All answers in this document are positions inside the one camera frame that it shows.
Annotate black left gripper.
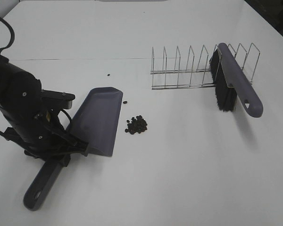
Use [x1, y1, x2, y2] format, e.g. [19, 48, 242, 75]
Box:
[0, 94, 89, 167]

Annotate purple plastic dustpan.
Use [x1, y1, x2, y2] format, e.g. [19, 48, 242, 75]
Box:
[23, 87, 123, 211]

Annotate coffee bean pile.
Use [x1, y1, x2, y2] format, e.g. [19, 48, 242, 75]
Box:
[125, 115, 148, 135]

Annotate purple brush black bristles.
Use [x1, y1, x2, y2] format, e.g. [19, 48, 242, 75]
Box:
[209, 43, 263, 118]

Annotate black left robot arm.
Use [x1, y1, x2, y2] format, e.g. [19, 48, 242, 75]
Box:
[0, 58, 88, 160]

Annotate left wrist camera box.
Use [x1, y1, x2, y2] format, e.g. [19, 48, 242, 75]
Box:
[41, 89, 75, 110]

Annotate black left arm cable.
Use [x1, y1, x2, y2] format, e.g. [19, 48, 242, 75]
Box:
[0, 14, 16, 57]

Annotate metal wire rack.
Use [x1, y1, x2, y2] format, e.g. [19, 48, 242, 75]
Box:
[150, 43, 261, 90]

